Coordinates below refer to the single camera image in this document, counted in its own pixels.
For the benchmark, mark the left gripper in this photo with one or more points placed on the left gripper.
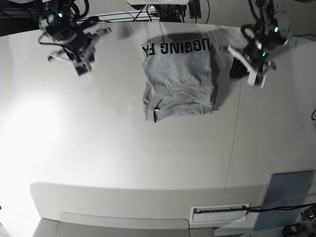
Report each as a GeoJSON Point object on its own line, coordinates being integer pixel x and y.
{"type": "Point", "coordinates": [254, 56]}

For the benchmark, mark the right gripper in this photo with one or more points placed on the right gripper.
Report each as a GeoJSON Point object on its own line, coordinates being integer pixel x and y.
{"type": "Point", "coordinates": [81, 50]}

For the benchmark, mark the grey T-shirt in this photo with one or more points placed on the grey T-shirt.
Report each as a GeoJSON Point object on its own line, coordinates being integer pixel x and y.
{"type": "Point", "coordinates": [180, 78]}

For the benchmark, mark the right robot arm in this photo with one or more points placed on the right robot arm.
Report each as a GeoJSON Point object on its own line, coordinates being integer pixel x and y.
{"type": "Point", "coordinates": [63, 25]}

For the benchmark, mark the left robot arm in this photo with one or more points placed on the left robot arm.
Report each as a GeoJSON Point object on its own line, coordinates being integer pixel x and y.
{"type": "Point", "coordinates": [270, 32]}

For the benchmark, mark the blue-grey flat panel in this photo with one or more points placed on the blue-grey flat panel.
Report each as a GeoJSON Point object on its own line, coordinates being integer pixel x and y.
{"type": "Point", "coordinates": [284, 189]}

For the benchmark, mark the black device bottom right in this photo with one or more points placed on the black device bottom right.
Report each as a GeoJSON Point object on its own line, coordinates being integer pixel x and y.
{"type": "Point", "coordinates": [293, 230]}

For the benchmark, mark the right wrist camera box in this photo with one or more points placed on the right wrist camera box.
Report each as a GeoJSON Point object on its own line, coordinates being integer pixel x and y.
{"type": "Point", "coordinates": [82, 68]}

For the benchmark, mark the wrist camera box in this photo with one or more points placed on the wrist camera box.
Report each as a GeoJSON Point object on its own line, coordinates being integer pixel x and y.
{"type": "Point", "coordinates": [82, 68]}
{"type": "Point", "coordinates": [256, 79]}

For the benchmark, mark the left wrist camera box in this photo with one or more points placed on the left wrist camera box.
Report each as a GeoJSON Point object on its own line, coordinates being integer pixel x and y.
{"type": "Point", "coordinates": [256, 79]}

